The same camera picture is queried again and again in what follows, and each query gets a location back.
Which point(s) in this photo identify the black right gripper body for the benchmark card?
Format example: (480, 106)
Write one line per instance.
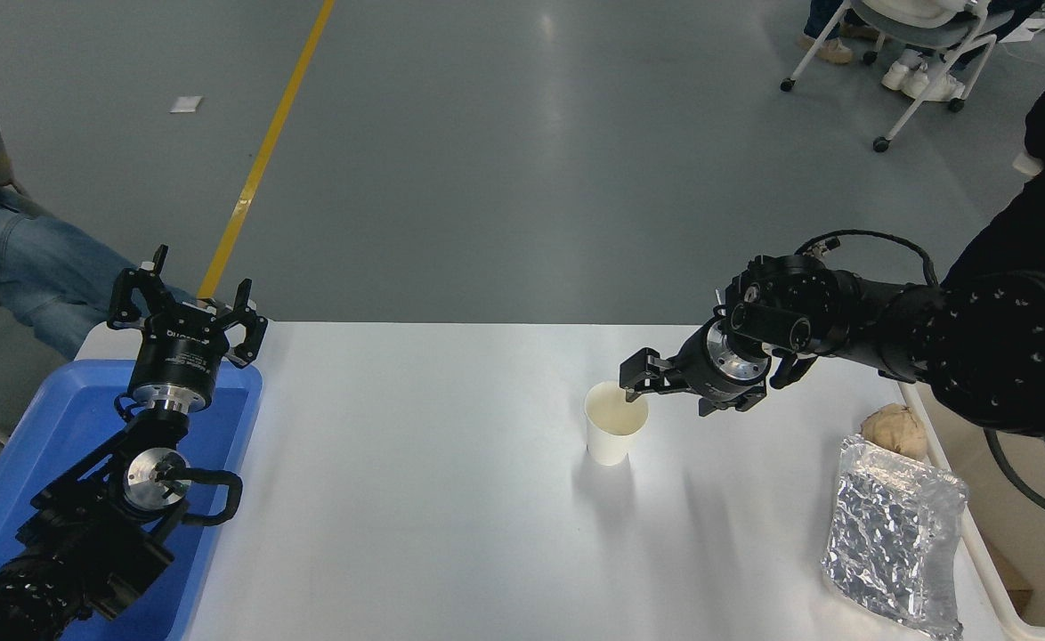
(705, 378)

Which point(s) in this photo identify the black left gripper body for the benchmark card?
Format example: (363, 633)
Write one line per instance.
(175, 361)

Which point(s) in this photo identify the white paper cup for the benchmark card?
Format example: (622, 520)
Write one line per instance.
(611, 445)

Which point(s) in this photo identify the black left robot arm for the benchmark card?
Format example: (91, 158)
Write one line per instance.
(86, 543)

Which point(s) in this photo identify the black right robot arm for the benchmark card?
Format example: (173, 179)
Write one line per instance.
(1003, 356)

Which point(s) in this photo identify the blue plastic tray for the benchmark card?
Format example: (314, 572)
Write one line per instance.
(60, 427)

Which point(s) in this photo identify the crumpled tan paper ball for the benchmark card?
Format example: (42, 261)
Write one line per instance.
(892, 429)

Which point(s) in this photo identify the crumpled silver foil tray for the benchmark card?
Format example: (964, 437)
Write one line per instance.
(887, 534)

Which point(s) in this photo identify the large pale bin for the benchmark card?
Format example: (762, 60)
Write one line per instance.
(1021, 570)

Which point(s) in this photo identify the white wheeled chair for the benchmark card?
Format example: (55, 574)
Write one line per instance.
(914, 31)

